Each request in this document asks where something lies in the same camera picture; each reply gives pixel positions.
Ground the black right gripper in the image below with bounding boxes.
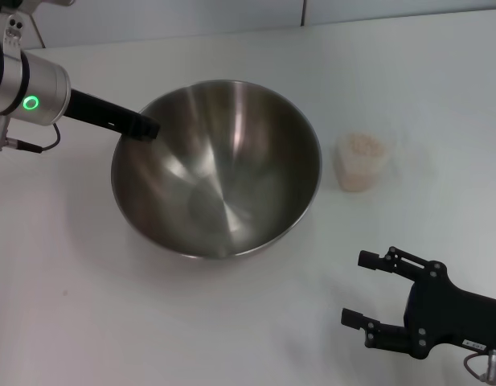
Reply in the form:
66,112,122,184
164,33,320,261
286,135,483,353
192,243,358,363
339,245,496,359

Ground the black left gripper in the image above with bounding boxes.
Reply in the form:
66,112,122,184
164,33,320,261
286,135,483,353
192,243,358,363
64,88,161,142

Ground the stainless steel mixing bowl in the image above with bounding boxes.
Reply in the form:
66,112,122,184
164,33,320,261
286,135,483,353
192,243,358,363
110,79,323,263

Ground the clear plastic cup of rice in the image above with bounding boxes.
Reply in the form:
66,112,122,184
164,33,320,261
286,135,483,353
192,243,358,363
330,131,394,194

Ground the right gripper cable with plug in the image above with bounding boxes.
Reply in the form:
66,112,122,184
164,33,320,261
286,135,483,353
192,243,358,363
462,348,496,384

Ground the gripper cable with plug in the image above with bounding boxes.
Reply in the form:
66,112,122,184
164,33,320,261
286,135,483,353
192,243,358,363
462,348,496,384
0,115,62,154

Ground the left gripper cable with plug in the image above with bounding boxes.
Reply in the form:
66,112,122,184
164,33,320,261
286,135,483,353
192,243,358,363
0,115,62,154

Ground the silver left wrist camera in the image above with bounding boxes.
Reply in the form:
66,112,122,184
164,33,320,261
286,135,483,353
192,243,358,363
0,0,76,54

